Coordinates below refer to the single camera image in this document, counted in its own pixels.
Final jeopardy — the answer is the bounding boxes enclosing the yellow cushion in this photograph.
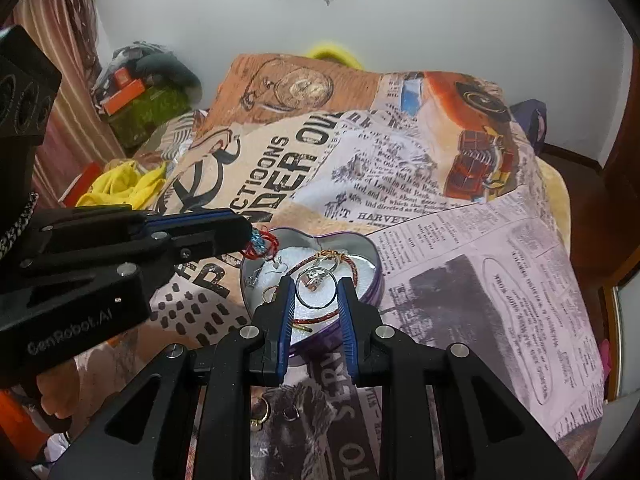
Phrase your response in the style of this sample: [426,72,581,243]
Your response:
[305,44,364,69]

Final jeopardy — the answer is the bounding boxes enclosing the purple heart-shaped tin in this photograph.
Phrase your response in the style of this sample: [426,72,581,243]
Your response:
[239,227,387,367]

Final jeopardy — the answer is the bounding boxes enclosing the thin gold ring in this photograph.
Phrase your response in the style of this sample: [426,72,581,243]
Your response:
[314,251,347,272]

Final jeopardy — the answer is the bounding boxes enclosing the pile of clothes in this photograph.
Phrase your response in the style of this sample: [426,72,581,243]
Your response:
[91,41,174,102]

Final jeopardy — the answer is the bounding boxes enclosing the pale yellow fleece blanket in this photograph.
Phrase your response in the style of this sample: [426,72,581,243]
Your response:
[537,157,572,243]

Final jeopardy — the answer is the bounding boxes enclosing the silver hoop with charm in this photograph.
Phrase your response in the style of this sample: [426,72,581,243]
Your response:
[295,266,342,309]

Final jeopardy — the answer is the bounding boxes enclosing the black white braided cord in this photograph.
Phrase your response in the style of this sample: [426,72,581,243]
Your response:
[0,191,40,262]

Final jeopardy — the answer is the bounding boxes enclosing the striped brown blanket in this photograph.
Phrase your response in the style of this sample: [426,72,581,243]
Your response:
[134,109,212,162]

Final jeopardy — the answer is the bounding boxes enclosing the silver hook earrings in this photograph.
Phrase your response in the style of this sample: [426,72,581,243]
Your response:
[248,257,292,287]

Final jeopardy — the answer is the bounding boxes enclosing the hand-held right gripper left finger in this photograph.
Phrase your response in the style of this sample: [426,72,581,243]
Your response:
[47,276,301,480]

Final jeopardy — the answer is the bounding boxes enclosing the grey plush cushion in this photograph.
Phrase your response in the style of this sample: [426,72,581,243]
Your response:
[135,52,204,99]

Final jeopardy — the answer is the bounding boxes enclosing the printed newspaper-style blanket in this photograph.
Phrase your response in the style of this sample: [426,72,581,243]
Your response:
[75,52,607,480]

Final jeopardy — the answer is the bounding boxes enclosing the yellow cloth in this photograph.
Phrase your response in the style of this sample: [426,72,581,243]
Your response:
[75,159,169,209]

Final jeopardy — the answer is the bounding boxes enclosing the red flat box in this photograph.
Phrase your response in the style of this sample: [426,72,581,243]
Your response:
[56,161,104,207]

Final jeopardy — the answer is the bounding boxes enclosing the red string bracelet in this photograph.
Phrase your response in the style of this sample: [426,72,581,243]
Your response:
[244,227,279,262]

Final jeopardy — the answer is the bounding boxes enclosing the dark blue bag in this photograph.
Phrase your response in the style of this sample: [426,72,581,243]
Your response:
[509,99,549,157]

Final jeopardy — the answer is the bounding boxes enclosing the red gold braided bangle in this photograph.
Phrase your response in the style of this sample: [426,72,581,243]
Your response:
[291,252,359,325]

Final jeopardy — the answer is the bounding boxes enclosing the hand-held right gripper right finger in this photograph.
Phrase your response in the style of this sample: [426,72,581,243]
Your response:
[336,276,579,480]

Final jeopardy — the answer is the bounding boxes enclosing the orange box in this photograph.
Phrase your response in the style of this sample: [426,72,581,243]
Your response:
[99,80,147,115]

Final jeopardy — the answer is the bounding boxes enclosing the striped brown curtain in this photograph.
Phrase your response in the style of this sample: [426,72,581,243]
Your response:
[14,0,127,207]

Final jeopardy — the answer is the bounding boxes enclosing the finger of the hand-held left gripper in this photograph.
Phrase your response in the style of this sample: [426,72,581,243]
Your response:
[19,232,253,312]
[27,205,251,242]

